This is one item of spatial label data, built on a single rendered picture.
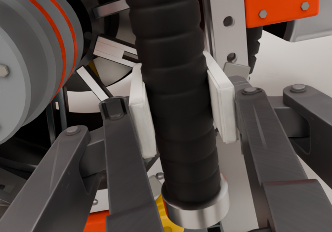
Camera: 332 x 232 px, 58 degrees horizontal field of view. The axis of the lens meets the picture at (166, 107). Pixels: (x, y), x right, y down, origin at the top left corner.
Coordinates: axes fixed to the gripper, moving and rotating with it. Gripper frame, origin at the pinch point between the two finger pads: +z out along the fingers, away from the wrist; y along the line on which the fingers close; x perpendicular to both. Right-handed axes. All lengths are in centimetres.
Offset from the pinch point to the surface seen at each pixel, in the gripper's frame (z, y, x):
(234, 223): 68, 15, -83
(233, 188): 88, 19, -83
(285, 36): 37.5, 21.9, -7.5
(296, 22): 35.7, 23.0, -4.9
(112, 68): 46.1, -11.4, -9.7
